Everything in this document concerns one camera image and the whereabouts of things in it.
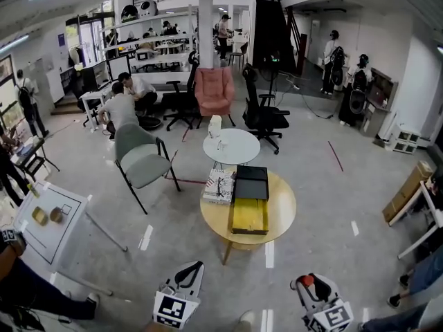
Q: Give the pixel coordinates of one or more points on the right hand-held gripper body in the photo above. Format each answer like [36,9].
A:
[327,315]

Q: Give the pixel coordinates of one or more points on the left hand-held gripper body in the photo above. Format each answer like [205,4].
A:
[173,308]

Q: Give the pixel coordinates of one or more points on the black box with yellow drawer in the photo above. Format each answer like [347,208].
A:
[251,189]

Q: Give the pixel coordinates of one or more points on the cardboard box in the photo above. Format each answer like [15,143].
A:
[408,189]

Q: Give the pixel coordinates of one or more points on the person's shoe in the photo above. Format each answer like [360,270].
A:
[246,316]

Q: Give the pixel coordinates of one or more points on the yellow round table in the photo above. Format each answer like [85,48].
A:
[282,206]

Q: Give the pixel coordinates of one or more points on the black eyeglasses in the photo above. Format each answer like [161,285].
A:
[220,187]

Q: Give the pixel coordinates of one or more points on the white folding table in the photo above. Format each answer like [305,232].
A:
[52,233]

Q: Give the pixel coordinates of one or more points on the tan cup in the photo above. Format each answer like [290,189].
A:
[56,215]

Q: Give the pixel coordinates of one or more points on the yellow food container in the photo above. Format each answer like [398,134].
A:
[39,216]

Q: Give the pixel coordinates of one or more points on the green chair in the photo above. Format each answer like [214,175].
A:
[133,144]

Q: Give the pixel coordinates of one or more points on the white round table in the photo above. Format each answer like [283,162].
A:
[239,149]

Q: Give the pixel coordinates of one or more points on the white jug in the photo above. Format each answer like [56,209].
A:
[214,126]

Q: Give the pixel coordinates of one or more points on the black round floor device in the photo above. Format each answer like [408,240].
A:
[149,122]

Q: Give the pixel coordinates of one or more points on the white storage cubes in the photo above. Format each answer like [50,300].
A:
[406,140]

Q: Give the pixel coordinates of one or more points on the black office chair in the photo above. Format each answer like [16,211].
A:
[183,104]
[264,116]

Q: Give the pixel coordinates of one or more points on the black utility cart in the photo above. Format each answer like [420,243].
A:
[31,157]

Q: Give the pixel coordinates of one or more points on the pink armchair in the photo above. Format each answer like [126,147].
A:
[212,88]

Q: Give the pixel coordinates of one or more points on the small white desk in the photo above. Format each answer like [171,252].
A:
[93,97]

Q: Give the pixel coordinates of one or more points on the wooden cabinet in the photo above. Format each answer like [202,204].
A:
[380,95]

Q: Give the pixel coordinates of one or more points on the black monitors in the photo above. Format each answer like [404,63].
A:
[100,74]

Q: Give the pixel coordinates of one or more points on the black standing fan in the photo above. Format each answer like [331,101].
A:
[270,71]

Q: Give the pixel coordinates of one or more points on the black dining chair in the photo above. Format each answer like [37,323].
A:
[239,55]

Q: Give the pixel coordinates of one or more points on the black staircase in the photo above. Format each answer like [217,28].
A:
[271,36]

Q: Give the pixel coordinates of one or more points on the white pillar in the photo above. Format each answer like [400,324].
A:
[206,23]

